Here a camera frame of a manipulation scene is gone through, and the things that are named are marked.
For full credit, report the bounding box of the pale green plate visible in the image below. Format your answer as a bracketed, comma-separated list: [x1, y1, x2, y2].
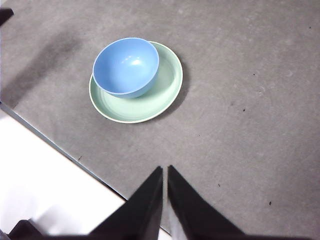
[88, 41, 184, 124]

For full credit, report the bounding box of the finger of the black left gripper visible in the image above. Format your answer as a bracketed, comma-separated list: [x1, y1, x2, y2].
[0, 8, 15, 26]

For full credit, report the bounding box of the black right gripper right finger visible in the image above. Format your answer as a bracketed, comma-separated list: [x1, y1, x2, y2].
[167, 164, 248, 236]

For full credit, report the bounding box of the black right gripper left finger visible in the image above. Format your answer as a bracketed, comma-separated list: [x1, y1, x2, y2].
[89, 165, 164, 236]

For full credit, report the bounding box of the blue ribbed bowl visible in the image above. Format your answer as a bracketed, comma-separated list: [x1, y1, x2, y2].
[92, 37, 160, 99]

